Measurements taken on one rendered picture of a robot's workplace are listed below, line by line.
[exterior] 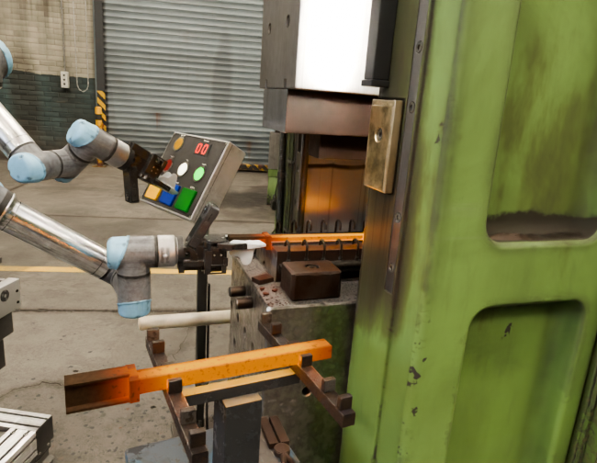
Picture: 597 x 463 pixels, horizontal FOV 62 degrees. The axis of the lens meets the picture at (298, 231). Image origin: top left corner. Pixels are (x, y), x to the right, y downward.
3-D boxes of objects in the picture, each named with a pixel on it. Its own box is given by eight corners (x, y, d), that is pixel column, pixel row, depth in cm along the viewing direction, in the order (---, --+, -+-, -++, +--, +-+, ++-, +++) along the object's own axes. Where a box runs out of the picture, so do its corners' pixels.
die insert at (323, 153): (318, 159, 118) (320, 133, 117) (308, 154, 125) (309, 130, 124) (425, 162, 128) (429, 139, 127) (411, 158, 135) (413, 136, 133)
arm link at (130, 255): (108, 265, 117) (107, 231, 115) (156, 264, 120) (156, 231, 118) (107, 277, 110) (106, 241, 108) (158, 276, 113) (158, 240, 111)
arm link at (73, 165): (29, 164, 132) (54, 140, 129) (60, 161, 143) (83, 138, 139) (48, 188, 133) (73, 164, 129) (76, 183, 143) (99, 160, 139)
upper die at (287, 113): (284, 132, 110) (287, 88, 108) (262, 126, 128) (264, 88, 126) (444, 141, 124) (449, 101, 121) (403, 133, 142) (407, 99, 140)
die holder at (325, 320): (257, 483, 116) (267, 308, 104) (227, 392, 150) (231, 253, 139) (457, 446, 134) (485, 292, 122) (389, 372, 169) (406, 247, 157)
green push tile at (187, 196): (185, 212, 155) (196, 190, 156) (173, 207, 161) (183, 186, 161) (189, 214, 157) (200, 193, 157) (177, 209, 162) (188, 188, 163)
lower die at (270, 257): (275, 281, 119) (277, 248, 117) (255, 255, 138) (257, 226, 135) (424, 274, 133) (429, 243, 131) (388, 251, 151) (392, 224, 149)
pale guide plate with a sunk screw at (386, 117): (383, 193, 93) (394, 99, 88) (362, 185, 101) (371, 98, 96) (393, 193, 93) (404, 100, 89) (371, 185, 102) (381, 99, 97)
